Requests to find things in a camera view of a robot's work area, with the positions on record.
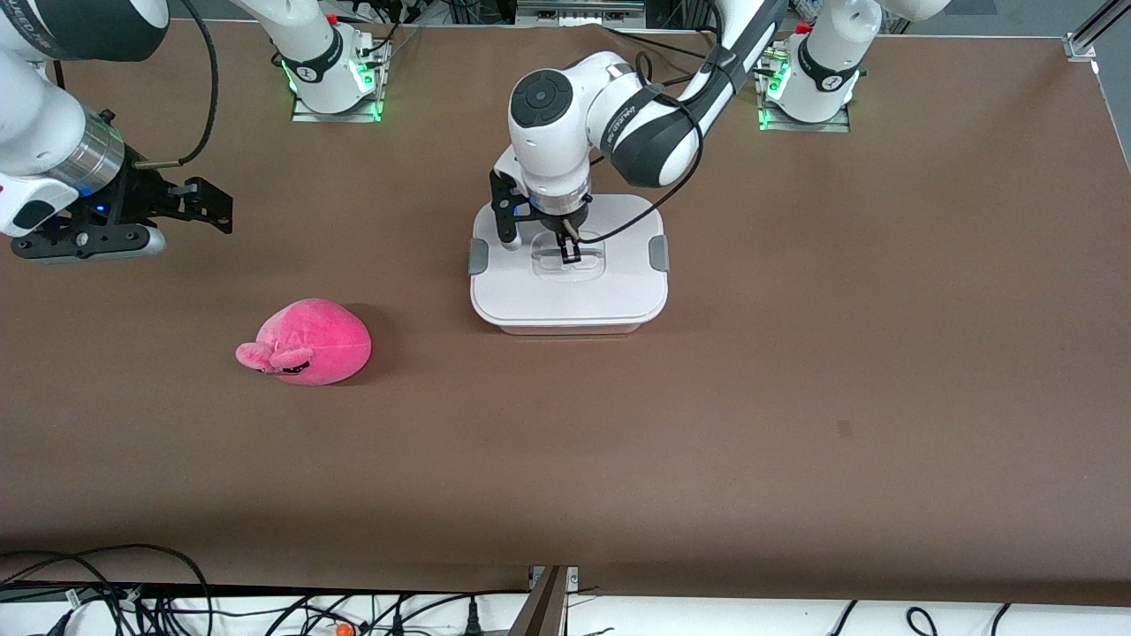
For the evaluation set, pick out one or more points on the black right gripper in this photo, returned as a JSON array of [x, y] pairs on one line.
[[141, 196]]

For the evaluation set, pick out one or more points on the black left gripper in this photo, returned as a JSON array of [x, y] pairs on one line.
[[560, 223]]

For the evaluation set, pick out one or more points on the white box lid grey clips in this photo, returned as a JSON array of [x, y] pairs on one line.
[[565, 300]]

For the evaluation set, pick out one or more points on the pink plush toy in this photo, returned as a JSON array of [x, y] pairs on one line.
[[318, 340]]

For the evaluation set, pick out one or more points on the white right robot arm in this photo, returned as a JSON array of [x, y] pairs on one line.
[[35, 124]]

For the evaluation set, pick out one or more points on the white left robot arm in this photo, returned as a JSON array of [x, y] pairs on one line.
[[548, 159]]

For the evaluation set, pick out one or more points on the pink translucent plastic box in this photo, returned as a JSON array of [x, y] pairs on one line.
[[565, 329]]

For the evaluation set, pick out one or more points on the brown table cover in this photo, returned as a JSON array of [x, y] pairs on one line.
[[618, 442]]

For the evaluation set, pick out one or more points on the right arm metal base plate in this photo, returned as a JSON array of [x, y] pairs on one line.
[[309, 115]]

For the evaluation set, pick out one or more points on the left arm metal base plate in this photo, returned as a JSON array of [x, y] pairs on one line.
[[831, 126]]

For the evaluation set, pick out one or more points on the aluminium profile post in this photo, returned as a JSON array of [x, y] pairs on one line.
[[543, 609]]

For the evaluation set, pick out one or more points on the aluminium corner bracket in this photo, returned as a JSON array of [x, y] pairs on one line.
[[1082, 44]]

